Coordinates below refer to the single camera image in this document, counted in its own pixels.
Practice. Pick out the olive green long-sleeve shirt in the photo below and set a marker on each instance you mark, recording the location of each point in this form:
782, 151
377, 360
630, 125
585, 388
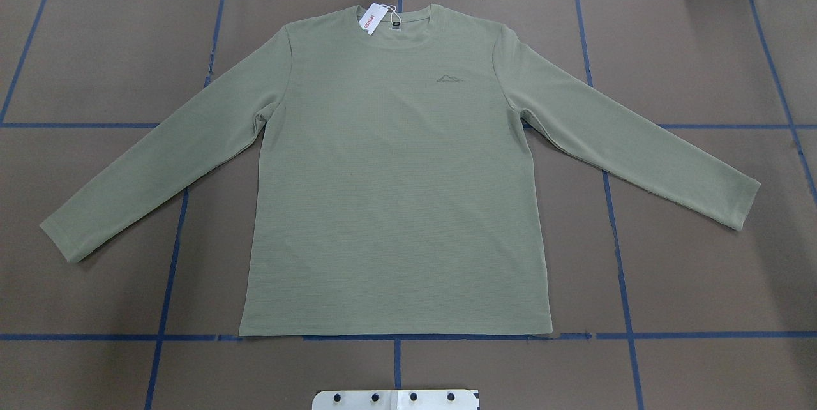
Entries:
396, 190

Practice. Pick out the white hang tag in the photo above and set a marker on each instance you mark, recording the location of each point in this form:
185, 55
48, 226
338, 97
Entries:
370, 19

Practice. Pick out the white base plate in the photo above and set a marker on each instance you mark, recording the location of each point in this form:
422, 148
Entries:
397, 399

